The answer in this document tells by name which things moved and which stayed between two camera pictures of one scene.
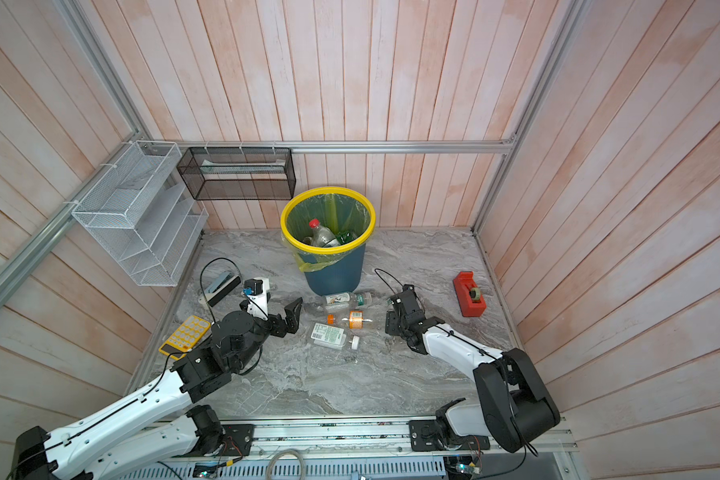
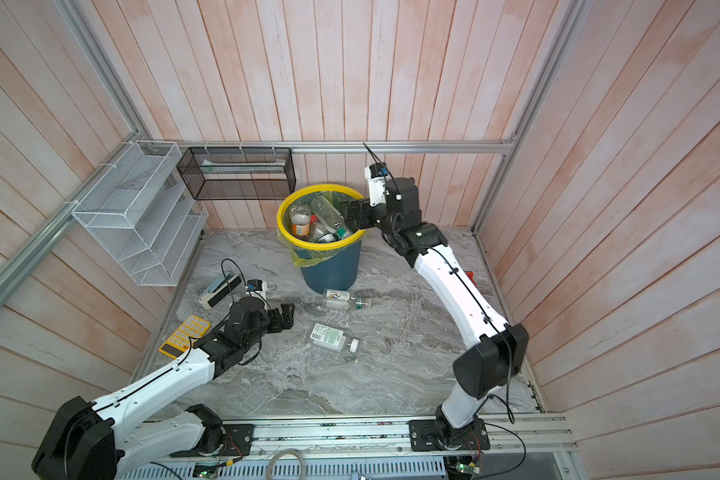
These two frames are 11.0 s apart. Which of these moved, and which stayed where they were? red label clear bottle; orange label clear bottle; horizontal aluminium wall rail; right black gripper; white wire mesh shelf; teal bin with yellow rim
Moved: orange label clear bottle; right black gripper
Stayed: horizontal aluminium wall rail; white wire mesh shelf; teal bin with yellow rim; red label clear bottle
